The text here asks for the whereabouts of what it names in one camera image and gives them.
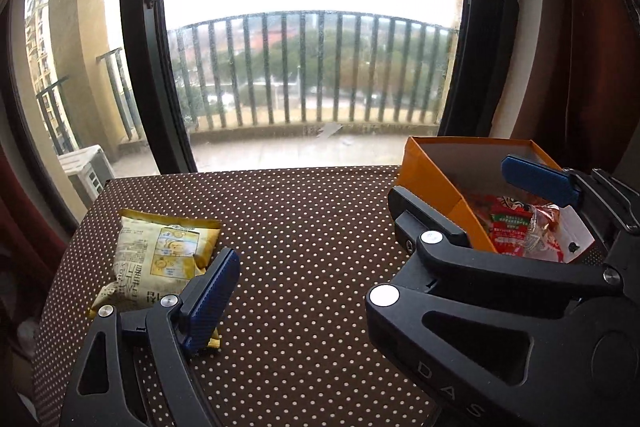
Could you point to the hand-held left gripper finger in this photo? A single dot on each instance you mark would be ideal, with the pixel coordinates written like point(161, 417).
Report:
point(210, 297)

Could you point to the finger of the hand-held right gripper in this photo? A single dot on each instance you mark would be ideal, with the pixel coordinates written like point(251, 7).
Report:
point(425, 219)
point(540, 179)

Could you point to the red white printed snack packet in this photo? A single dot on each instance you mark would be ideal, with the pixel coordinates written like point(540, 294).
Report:
point(515, 203)

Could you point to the orange cardboard box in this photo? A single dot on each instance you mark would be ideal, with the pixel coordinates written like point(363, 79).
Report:
point(435, 177)

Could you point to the clear pink snack packet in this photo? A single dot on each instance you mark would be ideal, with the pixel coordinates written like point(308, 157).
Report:
point(545, 227)

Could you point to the red stick snack packet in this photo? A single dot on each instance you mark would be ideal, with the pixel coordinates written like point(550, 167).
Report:
point(510, 232)

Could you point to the large yellow snack packet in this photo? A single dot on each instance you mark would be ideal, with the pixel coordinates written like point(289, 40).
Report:
point(145, 257)

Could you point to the brown polka dot tablecloth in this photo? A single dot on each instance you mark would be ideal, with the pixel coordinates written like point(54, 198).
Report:
point(300, 257)

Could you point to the reddish brown curtain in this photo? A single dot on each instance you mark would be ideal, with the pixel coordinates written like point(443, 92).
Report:
point(20, 232)
point(590, 57)

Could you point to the white outdoor air conditioner unit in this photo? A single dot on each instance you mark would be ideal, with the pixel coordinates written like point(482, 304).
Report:
point(87, 169)

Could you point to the balcony railing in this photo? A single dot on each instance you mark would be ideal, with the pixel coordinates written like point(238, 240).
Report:
point(320, 13)

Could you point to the yellow apartment building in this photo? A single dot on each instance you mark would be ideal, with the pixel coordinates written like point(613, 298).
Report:
point(40, 32)

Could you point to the black window frame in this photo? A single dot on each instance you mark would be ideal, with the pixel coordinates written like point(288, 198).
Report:
point(145, 82)

